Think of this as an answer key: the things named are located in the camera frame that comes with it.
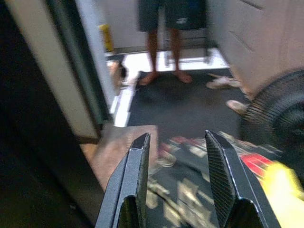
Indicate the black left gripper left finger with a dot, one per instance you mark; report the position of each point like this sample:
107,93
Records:
133,180

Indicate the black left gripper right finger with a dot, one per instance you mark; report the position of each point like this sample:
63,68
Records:
223,175

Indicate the black printed floor mat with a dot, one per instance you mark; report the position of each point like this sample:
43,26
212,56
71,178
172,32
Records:
187,183

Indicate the bright yellow object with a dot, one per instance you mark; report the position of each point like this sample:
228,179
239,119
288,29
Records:
283,187

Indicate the white slipper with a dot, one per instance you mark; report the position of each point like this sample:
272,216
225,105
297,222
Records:
236,106
222,82

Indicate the black round fan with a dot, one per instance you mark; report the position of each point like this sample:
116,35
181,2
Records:
278,111

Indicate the white door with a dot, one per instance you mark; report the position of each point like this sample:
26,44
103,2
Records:
54,69

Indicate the white cabinet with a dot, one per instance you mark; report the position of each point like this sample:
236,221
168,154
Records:
256,40

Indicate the yellow bottle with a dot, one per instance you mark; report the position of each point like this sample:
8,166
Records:
106,38

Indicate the person in dark shorts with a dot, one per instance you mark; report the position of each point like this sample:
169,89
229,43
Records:
164,38

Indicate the black metal chair frame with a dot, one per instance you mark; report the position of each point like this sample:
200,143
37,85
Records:
190,47

